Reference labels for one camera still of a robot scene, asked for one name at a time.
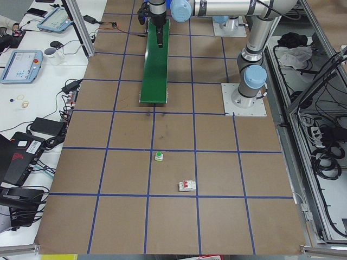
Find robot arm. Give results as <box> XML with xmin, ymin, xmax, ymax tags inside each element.
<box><xmin>170</xmin><ymin>0</ymin><xmax>296</xmax><ymax>99</ymax></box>

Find black laptop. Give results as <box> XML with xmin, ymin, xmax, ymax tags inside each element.
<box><xmin>1</xmin><ymin>132</ymin><xmax>47</xmax><ymax>186</ymax></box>

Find black power adapter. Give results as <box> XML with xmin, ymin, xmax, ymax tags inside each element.
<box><xmin>30</xmin><ymin>117</ymin><xmax>66</xmax><ymax>136</ymax></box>

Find teach pendant tablet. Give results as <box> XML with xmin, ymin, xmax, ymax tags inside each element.
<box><xmin>1</xmin><ymin>50</ymin><xmax>43</xmax><ymax>84</ymax></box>
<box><xmin>37</xmin><ymin>8</ymin><xmax>73</xmax><ymax>33</ymax></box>

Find white mug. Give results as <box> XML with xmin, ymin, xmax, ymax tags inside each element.
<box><xmin>44</xmin><ymin>47</ymin><xmax>65</xmax><ymax>65</ymax></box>

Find white red circuit breaker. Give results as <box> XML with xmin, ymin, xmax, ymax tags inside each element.
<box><xmin>178</xmin><ymin>180</ymin><xmax>196</xmax><ymax>192</ymax></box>

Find red black power cable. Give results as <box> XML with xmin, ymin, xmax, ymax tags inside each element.
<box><xmin>98</xmin><ymin>23</ymin><xmax>149</xmax><ymax>38</ymax></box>

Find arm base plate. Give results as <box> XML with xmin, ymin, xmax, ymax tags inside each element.
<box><xmin>221</xmin><ymin>83</ymin><xmax>267</xmax><ymax>117</ymax></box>
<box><xmin>212</xmin><ymin>16</ymin><xmax>248</xmax><ymax>37</ymax></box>

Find aluminium frame post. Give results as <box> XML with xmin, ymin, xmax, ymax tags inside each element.
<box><xmin>62</xmin><ymin>0</ymin><xmax>95</xmax><ymax>59</ymax></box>

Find green push button switch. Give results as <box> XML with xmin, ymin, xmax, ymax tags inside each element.
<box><xmin>155</xmin><ymin>152</ymin><xmax>164</xmax><ymax>161</ymax></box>

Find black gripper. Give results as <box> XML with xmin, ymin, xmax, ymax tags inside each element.
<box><xmin>151</xmin><ymin>11</ymin><xmax>166</xmax><ymax>48</ymax></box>

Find green conveyor belt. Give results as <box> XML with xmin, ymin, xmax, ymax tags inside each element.
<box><xmin>139</xmin><ymin>20</ymin><xmax>170</xmax><ymax>103</ymax></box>

